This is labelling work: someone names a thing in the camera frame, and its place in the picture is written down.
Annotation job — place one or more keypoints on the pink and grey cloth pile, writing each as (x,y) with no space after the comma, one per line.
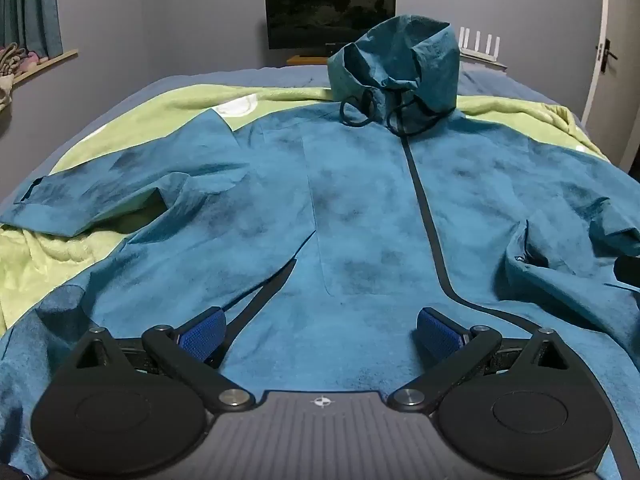
(15,57)

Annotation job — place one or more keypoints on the white router with antennas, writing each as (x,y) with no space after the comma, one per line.
(481,45)

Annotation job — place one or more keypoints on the white door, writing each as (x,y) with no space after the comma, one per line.
(622,100)

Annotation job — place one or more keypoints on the blue bed sheet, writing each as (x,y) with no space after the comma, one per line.
(200,77)

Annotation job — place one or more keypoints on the wooden windowsill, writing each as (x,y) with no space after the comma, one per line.
(50,62)

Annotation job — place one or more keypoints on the black monitor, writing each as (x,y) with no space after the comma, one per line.
(330,10)

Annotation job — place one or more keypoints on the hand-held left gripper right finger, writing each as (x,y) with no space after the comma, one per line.
(437,336)

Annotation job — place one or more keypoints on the wooden monitor stand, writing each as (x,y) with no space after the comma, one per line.
(306,60)

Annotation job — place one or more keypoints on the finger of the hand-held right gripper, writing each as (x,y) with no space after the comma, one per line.
(629,271)

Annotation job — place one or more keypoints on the teal hooded jacket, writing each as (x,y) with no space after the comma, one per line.
(360,220)

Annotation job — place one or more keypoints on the light green blanket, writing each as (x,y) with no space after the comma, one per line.
(145,110)

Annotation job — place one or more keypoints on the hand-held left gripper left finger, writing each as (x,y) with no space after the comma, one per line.
(202,336)

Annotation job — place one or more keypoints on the blue curtain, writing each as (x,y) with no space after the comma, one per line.
(35,5)

